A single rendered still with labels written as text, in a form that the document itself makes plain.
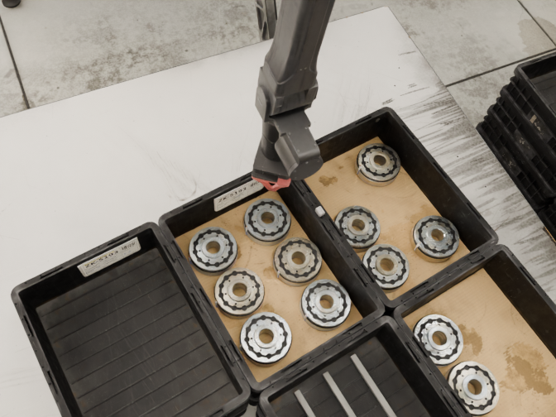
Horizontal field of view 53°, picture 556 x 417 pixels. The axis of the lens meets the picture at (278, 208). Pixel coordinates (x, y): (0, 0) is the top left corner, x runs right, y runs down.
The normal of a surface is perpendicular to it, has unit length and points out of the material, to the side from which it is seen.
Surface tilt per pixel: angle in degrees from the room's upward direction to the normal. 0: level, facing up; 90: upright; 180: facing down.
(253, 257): 0
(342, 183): 0
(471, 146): 0
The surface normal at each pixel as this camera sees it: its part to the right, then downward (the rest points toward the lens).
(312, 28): 0.40, 0.86
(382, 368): 0.07, -0.45
